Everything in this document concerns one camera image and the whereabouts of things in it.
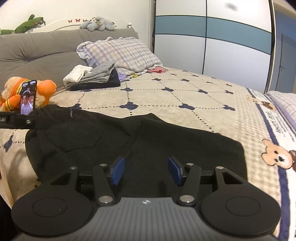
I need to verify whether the pink cloth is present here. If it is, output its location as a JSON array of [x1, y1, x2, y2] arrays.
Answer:
[[146, 65, 167, 74]]

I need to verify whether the purple plaid pillow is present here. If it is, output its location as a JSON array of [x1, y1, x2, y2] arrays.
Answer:
[[76, 37, 164, 75]]

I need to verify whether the pale blue door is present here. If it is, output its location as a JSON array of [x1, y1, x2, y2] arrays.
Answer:
[[275, 11, 296, 93]]

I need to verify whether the pile of folded clothes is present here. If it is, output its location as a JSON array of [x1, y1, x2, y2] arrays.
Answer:
[[69, 67, 122, 92]]

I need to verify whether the light grey folded garment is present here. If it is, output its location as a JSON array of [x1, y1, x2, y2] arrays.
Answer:
[[76, 60, 116, 84]]

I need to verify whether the black garment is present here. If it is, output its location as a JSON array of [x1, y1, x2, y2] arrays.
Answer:
[[24, 104, 250, 201]]

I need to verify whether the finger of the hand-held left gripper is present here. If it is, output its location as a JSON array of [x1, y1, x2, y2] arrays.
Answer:
[[0, 111, 55, 131]]

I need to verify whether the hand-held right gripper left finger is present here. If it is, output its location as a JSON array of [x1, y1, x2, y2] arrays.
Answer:
[[50, 156, 126, 207]]

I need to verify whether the white teal striped wardrobe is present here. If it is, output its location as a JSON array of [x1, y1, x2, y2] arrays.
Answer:
[[152, 0, 276, 93]]

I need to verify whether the smartphone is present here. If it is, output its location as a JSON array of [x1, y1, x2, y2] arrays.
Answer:
[[20, 79, 38, 116]]

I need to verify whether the green plush toy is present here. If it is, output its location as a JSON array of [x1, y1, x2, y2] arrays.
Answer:
[[0, 14, 46, 36]]

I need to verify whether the white folded garment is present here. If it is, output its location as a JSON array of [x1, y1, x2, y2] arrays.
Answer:
[[62, 64, 94, 88]]

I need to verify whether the purple plaid quilt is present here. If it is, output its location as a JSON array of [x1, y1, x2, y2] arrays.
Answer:
[[264, 90, 296, 131]]

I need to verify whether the white arched headboard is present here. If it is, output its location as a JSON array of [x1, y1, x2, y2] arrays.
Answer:
[[41, 17, 93, 32]]

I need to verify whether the blue-grey plush toy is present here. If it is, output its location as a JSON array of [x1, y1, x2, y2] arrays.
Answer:
[[79, 16, 117, 32]]

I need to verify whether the grey headboard cushion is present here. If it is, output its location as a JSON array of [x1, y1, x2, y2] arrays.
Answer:
[[0, 27, 139, 93]]

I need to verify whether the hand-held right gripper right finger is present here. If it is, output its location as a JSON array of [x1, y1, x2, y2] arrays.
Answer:
[[167, 156, 244, 207]]

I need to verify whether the printed bear blanket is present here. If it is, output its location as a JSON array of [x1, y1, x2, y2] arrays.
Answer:
[[0, 67, 296, 241]]

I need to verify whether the wooden bed frame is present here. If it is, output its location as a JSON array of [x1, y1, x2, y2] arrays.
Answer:
[[0, 162, 15, 207]]

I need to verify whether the person's dark clothing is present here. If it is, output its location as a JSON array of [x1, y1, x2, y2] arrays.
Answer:
[[0, 194, 18, 241]]

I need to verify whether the orange plush toy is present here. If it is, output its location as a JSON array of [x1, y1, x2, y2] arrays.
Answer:
[[0, 76, 57, 113]]

